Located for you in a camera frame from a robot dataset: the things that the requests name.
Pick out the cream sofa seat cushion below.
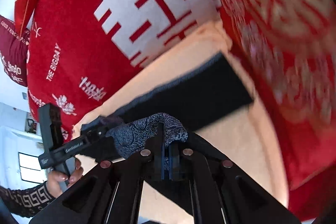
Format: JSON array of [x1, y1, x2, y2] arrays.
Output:
[[72, 21, 288, 206]]

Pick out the black pants with blue waistband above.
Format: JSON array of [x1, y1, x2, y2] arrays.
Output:
[[81, 53, 253, 162]]

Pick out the red round patterned cushion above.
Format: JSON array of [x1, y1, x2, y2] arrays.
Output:
[[220, 0, 335, 221]]

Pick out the large red cushion white characters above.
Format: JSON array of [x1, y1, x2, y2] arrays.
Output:
[[14, 0, 220, 140]]

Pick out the left hand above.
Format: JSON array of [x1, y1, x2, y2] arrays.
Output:
[[46, 159, 84, 198]]

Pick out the dark red small cushion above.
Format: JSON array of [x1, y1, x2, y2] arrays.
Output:
[[0, 16, 30, 87]]

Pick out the patterned dark sleeve forearm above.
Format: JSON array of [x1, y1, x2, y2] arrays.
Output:
[[1, 182, 55, 218]]

